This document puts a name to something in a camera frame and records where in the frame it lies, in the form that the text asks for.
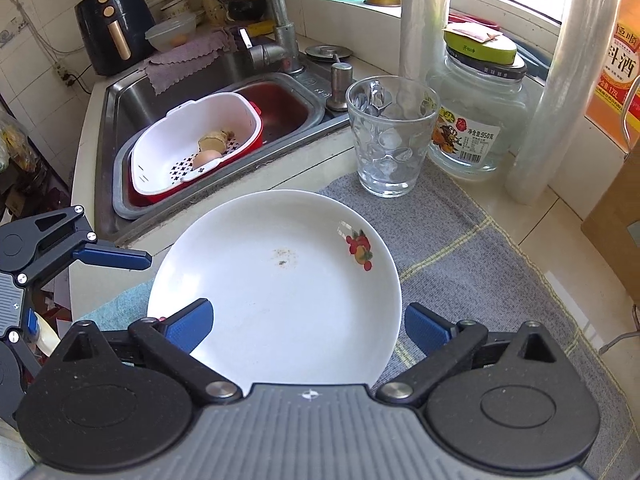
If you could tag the wooden cutting board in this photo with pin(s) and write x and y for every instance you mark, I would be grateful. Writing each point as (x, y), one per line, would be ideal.
(615, 230)

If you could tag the grey and teal checked towel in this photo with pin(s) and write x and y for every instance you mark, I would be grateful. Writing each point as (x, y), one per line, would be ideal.
(475, 270)

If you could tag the purple dish cloth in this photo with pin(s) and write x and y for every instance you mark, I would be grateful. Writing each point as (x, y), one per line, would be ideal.
(185, 60)

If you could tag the clear glass tumbler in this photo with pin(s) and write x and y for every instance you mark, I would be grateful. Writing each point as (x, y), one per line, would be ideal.
(390, 160)

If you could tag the orange cooking wine bottle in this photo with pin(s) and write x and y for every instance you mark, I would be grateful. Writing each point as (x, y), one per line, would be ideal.
(615, 70)

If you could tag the small sachet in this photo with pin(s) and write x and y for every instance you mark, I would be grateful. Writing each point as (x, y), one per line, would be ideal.
(472, 32)

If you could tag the glass jar with green lid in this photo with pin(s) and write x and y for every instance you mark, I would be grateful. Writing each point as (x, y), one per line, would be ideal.
(480, 110)

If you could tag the metal faucet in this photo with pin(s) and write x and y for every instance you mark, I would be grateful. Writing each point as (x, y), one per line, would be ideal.
(277, 15)

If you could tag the white colander basket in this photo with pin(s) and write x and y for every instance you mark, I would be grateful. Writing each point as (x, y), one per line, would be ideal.
(210, 115)

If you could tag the clear lidded food container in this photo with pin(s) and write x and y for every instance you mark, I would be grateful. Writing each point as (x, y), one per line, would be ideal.
(170, 32)

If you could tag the red basin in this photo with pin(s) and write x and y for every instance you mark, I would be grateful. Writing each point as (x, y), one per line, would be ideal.
(280, 105)

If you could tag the metal soap pump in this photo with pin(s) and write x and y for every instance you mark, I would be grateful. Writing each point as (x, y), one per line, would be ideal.
(341, 85)

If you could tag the tall plastic wrap roll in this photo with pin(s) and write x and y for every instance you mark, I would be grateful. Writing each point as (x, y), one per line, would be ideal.
(560, 85)

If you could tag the white plate single fruit print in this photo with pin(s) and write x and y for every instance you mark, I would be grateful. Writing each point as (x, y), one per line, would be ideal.
(280, 320)

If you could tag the short plastic wrap roll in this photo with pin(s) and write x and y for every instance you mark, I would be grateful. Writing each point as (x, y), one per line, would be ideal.
(425, 20)

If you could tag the white enamel pot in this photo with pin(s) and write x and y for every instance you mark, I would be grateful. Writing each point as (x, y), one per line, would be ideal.
(176, 9)

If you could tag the brown egg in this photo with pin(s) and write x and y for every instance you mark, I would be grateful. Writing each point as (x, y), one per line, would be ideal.
(206, 158)

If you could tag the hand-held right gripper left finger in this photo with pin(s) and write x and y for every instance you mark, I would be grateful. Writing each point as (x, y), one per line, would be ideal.
(190, 327)

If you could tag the stainless steel sink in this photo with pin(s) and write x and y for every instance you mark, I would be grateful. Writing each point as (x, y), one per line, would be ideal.
(200, 77)

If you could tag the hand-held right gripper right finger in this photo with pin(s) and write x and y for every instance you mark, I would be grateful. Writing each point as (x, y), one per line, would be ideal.
(427, 330)

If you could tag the metal drain cap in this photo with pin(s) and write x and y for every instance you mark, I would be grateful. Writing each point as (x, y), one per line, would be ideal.
(327, 51)

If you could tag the black air fryer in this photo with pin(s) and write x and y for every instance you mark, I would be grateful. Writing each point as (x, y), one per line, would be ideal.
(115, 25)

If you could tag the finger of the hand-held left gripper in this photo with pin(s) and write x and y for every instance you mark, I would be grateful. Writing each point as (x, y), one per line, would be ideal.
(26, 357)
(115, 260)

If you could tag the ginger root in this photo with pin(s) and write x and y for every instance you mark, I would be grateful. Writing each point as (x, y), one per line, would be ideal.
(217, 141)

